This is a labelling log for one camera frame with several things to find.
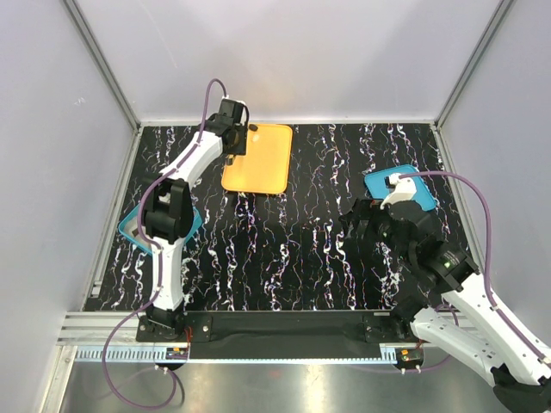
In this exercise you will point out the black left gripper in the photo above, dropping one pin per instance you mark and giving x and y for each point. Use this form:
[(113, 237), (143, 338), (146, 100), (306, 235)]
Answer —
[(240, 149)]

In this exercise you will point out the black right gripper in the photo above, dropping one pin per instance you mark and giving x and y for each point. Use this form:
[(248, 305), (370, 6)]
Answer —
[(363, 209)]

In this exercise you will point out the blue tin lid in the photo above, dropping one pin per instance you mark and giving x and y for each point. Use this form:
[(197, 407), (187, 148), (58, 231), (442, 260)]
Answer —
[(375, 183)]

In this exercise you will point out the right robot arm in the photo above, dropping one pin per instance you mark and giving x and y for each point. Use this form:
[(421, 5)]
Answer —
[(516, 371)]

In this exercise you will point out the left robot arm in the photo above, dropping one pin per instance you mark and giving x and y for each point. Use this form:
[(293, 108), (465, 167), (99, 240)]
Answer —
[(166, 211)]

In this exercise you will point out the blue chocolate tin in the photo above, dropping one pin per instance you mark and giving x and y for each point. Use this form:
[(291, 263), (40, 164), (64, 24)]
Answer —
[(128, 228)]

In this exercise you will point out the yellow tray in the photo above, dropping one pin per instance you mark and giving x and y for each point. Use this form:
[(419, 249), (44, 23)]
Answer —
[(265, 166)]

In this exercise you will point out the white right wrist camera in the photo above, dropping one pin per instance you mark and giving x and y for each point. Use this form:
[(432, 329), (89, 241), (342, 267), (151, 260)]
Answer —
[(400, 189)]

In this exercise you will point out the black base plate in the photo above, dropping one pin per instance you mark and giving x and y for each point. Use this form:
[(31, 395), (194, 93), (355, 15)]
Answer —
[(282, 337)]

